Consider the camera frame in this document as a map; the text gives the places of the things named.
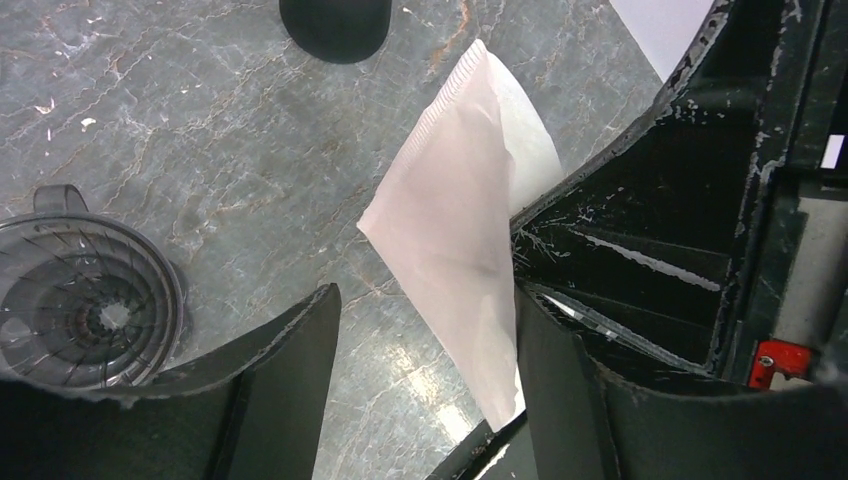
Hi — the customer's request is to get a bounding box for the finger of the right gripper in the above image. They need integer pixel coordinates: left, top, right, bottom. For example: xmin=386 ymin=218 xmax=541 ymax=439
xmin=427 ymin=412 xmax=538 ymax=480

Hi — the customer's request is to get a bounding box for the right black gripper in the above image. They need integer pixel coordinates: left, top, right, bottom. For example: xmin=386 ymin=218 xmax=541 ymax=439
xmin=512 ymin=1 xmax=847 ymax=383

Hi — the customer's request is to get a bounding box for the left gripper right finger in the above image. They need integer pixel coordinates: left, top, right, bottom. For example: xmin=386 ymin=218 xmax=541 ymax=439
xmin=515 ymin=289 xmax=847 ymax=479

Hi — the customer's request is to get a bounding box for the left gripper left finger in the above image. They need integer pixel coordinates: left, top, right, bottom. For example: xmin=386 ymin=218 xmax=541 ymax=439
xmin=1 ymin=284 xmax=341 ymax=479

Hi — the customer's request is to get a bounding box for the white paper coffee filter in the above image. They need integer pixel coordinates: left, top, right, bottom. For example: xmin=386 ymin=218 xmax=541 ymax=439
xmin=357 ymin=40 xmax=565 ymax=431

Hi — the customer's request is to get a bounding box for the grey transparent dripper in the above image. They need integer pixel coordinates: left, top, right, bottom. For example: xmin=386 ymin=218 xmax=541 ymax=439
xmin=1 ymin=184 xmax=185 ymax=390

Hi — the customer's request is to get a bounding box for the black red carafe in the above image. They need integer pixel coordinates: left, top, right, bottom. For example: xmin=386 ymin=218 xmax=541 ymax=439
xmin=278 ymin=0 xmax=392 ymax=64

